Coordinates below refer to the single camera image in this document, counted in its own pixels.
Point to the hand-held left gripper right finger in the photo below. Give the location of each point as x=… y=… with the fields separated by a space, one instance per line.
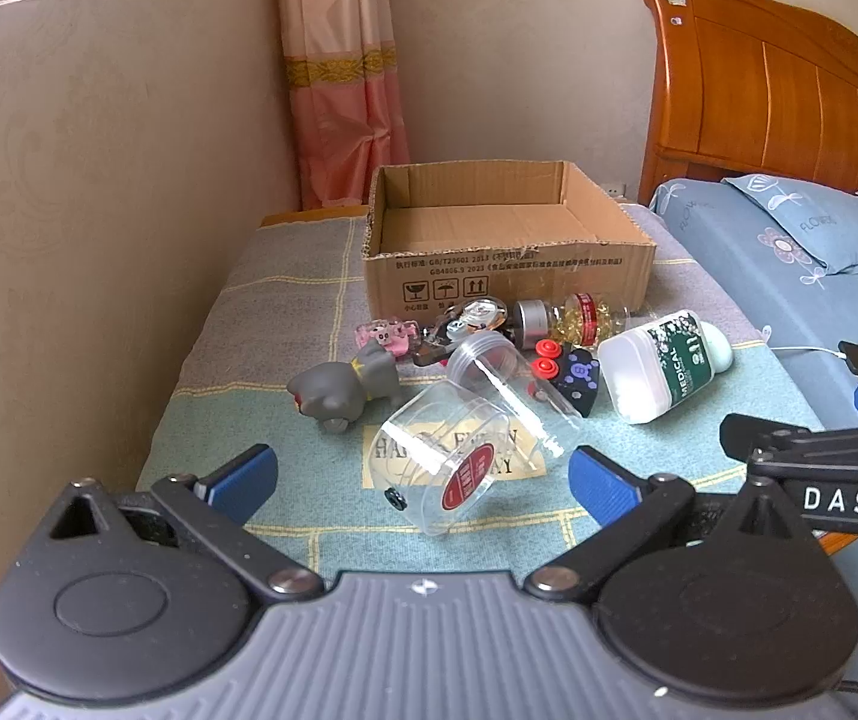
x=600 y=484

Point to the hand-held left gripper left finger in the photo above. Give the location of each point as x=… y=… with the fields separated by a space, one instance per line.
x=238 y=478

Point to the black toy with red buttons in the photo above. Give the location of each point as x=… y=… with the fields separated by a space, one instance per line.
x=571 y=379

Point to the white bottle with green label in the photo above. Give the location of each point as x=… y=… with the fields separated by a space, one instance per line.
x=654 y=371

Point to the clear plastic jar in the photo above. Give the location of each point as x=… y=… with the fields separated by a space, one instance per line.
x=508 y=382

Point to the clear jar with red lid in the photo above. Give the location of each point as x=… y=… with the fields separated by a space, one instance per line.
x=436 y=465

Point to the cardboard box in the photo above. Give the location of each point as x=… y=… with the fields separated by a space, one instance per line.
x=504 y=255

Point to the gold capsule bottle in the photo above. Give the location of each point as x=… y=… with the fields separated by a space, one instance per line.
x=579 y=319

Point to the blue floral pillow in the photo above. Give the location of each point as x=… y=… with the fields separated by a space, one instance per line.
x=811 y=221
x=721 y=270

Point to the clear packaged trinket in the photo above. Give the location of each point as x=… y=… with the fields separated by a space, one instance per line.
x=466 y=326

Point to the pink toy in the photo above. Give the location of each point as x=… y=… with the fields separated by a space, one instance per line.
x=391 y=334

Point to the wooden headboard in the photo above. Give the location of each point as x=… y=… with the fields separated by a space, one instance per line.
x=759 y=82

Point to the pink curtain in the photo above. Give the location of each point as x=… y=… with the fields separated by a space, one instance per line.
x=339 y=67

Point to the white wall outlet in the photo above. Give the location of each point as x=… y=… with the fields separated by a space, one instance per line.
x=615 y=190

